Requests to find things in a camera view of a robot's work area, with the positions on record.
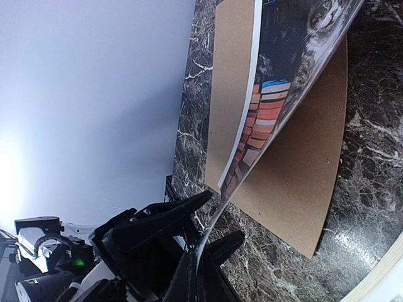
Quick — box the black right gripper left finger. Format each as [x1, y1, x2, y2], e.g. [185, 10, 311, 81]
[163, 252, 197, 302]

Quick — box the pink wooden picture frame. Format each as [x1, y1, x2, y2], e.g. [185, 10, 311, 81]
[341, 241, 402, 301]

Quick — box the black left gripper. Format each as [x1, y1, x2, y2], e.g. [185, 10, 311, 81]
[89, 191, 244, 301]

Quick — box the brown cardboard backing board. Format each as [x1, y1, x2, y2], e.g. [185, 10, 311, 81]
[204, 0, 349, 259]

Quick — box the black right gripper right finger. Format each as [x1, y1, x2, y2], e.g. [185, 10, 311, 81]
[196, 253, 238, 302]

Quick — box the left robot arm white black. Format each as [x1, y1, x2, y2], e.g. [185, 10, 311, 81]
[13, 191, 244, 301]

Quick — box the cat and books photo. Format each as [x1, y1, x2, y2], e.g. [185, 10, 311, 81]
[195, 0, 366, 271]

